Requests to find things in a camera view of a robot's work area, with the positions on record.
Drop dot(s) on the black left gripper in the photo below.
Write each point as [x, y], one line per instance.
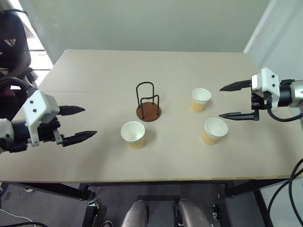
[47, 132]

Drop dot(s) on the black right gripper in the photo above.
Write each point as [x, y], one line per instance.
[260, 101]

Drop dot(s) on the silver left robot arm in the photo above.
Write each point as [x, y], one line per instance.
[6, 132]

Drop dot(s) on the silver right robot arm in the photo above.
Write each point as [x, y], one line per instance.
[294, 94]

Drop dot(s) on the yellow paper cup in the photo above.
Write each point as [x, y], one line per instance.
[197, 107]
[209, 139]
[135, 142]

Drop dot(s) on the dark office chair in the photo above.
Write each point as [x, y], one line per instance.
[14, 47]

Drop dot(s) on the grey rounded shape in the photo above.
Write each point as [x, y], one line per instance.
[193, 214]
[135, 214]

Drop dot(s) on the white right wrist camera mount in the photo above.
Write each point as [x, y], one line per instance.
[265, 80]

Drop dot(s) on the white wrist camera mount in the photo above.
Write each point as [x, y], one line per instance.
[265, 80]
[39, 106]

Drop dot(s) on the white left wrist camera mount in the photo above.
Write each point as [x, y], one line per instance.
[39, 106]

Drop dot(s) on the black metal table frame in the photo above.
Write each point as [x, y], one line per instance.
[59, 191]

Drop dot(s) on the white wall conduit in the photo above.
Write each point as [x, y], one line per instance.
[255, 33]

